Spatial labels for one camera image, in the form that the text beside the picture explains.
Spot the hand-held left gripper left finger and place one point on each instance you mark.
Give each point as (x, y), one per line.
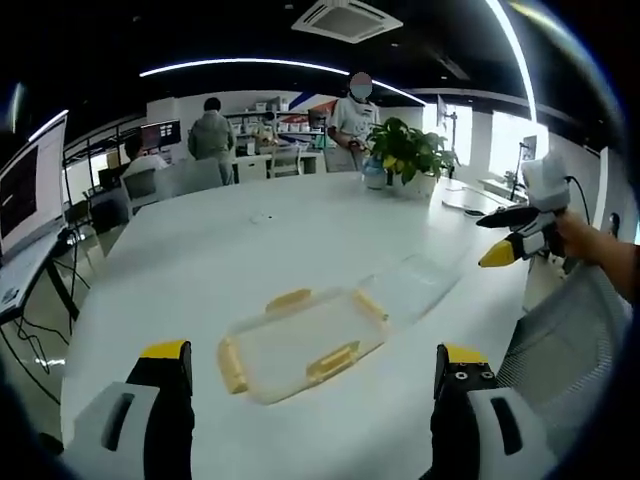
(125, 420)

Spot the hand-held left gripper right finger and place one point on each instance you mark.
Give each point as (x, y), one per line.
(480, 425)

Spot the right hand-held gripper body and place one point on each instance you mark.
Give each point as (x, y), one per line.
(547, 185)

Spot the clear plastic container box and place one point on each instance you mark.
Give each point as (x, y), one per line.
(417, 285)

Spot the clear lid with yellow buckles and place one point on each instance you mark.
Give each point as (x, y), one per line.
(300, 345)

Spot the person's right hand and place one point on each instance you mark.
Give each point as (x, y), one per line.
(580, 240)

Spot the white window desk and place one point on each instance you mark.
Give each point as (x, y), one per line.
(480, 197)

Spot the grey mesh office chair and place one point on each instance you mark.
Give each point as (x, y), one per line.
(565, 350)

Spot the green potted plant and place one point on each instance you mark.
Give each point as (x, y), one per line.
(410, 150)

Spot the curved ceiling light strip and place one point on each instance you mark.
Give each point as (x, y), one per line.
(517, 60)
(240, 65)

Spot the white side desk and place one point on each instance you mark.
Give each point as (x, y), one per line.
(25, 280)

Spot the white storage shelf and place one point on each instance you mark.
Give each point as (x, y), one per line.
(285, 125)

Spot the large computer monitor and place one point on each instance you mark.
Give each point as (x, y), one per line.
(30, 190)

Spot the ceiling air conditioner unit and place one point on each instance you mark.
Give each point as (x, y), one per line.
(347, 20)

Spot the dark wall screen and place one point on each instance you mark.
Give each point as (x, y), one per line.
(161, 135)

